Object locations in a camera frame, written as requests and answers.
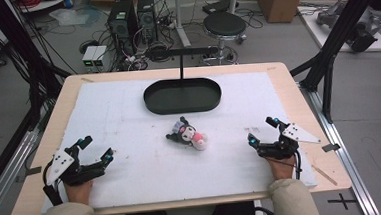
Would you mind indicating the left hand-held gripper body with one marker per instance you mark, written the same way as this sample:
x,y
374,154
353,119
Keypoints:
x,y
82,172

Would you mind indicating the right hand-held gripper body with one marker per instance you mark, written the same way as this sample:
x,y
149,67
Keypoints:
x,y
281,148

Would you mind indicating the person's right hand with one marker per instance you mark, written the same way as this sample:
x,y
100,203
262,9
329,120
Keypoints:
x,y
282,168

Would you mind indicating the person's left hand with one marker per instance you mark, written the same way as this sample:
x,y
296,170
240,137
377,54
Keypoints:
x,y
79,192

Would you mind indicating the white table cloth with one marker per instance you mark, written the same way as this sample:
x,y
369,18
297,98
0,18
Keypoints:
x,y
142,177

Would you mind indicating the black tape piece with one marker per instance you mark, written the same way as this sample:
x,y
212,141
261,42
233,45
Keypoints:
x,y
331,147
32,171

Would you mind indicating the thin wooden stick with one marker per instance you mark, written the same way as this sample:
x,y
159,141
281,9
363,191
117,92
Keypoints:
x,y
324,175

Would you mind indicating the black and pink plush toy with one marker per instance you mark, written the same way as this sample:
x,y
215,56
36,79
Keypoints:
x,y
188,134

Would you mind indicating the black oval tray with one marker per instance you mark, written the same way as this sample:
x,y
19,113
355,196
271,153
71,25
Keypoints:
x,y
182,98

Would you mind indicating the white power supply box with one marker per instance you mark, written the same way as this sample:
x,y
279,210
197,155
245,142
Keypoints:
x,y
99,56
89,56

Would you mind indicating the black round stool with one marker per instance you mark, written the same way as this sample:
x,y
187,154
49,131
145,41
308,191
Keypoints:
x,y
224,23

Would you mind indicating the black T-shaped stand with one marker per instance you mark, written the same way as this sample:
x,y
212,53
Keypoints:
x,y
180,52

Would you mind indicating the brown cardboard box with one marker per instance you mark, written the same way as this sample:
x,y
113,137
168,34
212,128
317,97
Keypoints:
x,y
280,0

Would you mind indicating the large black computer tower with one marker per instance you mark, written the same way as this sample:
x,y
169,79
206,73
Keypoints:
x,y
122,23

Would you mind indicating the grey machine on platform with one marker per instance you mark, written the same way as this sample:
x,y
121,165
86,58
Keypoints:
x,y
362,27

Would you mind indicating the white platform board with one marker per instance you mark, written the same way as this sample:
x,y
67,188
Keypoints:
x,y
380,42

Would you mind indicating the white desk leg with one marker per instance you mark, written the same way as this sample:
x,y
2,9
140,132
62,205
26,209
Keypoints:
x,y
180,19

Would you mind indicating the small black computer tower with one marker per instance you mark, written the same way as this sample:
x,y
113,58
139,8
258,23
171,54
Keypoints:
x,y
147,18

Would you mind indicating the aluminium rail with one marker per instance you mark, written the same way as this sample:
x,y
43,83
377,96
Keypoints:
x,y
7,172
345,158

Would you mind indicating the black metal frame strut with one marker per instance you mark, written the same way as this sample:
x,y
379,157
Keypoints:
x,y
337,28
14,41

